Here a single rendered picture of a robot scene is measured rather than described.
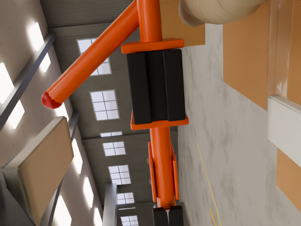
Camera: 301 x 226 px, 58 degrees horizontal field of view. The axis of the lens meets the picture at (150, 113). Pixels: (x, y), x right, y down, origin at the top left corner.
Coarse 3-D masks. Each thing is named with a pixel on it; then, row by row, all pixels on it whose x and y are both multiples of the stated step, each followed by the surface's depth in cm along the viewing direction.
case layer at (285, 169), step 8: (280, 152) 116; (280, 160) 116; (288, 160) 109; (280, 168) 117; (288, 168) 110; (296, 168) 104; (280, 176) 118; (288, 176) 111; (296, 176) 105; (280, 184) 119; (288, 184) 111; (296, 184) 105; (288, 192) 112; (296, 192) 106; (296, 200) 107
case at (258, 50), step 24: (288, 0) 26; (240, 24) 39; (264, 24) 31; (288, 24) 26; (240, 48) 39; (264, 48) 32; (288, 48) 26; (240, 72) 40; (264, 72) 32; (288, 72) 27; (264, 96) 33; (288, 96) 27
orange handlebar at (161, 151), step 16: (144, 0) 25; (144, 16) 25; (160, 16) 26; (144, 32) 26; (160, 32) 26; (160, 128) 28; (160, 144) 29; (160, 160) 30; (176, 160) 33; (160, 176) 30; (176, 176) 30; (160, 192) 31; (176, 192) 31
